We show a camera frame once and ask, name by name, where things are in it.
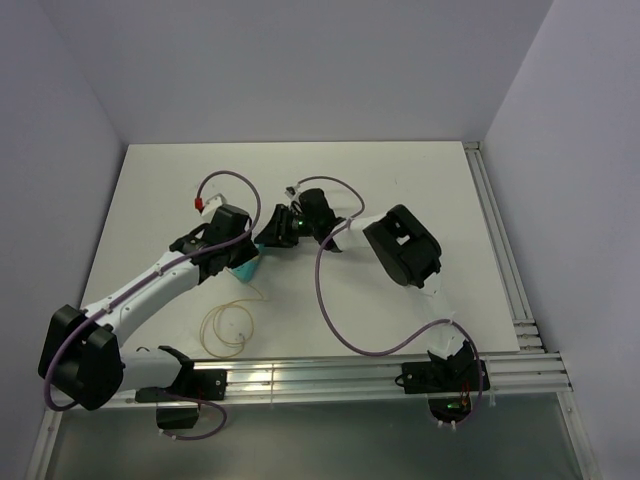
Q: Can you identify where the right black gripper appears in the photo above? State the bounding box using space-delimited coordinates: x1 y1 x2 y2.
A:
255 204 319 249

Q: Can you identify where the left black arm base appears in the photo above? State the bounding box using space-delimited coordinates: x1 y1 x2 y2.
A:
134 369 228 441

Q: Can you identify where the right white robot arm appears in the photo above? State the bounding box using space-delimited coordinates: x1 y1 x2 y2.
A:
256 188 489 393

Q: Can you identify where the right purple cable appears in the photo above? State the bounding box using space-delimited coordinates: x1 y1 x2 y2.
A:
297 174 485 427

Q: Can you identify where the teal triangular power strip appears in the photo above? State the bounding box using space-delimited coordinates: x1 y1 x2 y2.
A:
229 244 264 284

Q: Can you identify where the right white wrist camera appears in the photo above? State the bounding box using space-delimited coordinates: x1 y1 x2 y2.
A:
285 183 302 213

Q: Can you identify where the aluminium rail frame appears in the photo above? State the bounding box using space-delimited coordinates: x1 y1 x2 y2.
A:
45 142 600 479

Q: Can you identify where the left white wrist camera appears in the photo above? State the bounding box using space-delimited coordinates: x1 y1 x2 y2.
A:
194 194 227 217

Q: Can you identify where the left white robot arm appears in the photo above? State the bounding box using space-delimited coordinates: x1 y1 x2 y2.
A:
38 205 258 410

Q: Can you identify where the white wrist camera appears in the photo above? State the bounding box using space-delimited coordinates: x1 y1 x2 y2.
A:
285 183 302 213
194 194 227 217

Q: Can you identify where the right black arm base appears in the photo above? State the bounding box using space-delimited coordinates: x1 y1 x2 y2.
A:
394 356 491 427

